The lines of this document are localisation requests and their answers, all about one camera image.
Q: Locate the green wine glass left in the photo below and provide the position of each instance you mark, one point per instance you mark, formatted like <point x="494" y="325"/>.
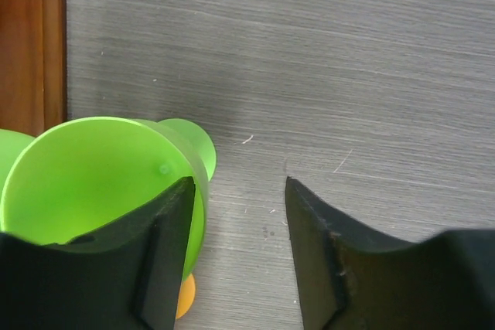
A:
<point x="12" y="143"/>

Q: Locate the orange wine glass back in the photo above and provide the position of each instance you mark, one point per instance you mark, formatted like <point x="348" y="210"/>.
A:
<point x="187" y="294"/>

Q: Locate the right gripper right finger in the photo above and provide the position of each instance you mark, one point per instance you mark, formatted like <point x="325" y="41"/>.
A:
<point x="352" y="276"/>

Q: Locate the green wine glass right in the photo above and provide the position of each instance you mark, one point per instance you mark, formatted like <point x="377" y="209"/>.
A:
<point x="84" y="173"/>

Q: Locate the gold wire wine glass rack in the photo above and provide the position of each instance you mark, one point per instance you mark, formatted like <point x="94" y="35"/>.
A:
<point x="33" y="64"/>

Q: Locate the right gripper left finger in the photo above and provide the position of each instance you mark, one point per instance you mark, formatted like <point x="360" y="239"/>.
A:
<point x="124" y="275"/>

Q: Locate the green wine glass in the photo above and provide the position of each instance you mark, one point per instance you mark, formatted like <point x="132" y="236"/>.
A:
<point x="12" y="143"/>
<point x="84" y="173"/>

